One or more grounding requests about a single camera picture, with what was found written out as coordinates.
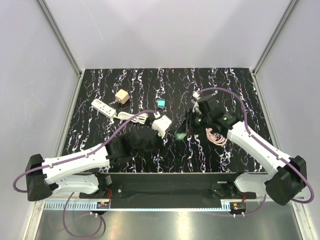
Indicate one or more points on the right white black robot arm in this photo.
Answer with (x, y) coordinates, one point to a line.
(285, 175)

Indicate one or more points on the green USB charger cube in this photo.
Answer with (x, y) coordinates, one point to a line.
(179, 135)

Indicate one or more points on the beige cube adapter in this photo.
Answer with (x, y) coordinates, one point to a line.
(122, 96)

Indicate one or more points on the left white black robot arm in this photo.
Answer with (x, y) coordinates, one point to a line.
(47, 176)

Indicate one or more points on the left aluminium frame post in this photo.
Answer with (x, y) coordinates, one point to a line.
(58, 35)

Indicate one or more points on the slotted cable duct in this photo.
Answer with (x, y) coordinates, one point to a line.
(77, 205)

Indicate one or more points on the blue plug adapter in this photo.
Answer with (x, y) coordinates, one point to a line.
(161, 103)

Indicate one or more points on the black marbled table mat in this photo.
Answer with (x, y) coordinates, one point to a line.
(195, 153)

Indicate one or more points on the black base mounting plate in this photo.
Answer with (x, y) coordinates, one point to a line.
(167, 190)

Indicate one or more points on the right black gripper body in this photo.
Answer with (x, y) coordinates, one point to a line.
(203, 120)

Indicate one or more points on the right aluminium frame post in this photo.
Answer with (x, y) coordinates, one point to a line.
(275, 35)

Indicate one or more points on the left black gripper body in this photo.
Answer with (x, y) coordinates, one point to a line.
(157, 144)

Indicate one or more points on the aluminium frame post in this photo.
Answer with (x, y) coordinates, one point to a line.
(58, 35)
(275, 35)

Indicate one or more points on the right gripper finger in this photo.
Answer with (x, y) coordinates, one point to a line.
(188, 120)
(182, 129)

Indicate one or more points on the white power strip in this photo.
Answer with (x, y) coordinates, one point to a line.
(104, 109)

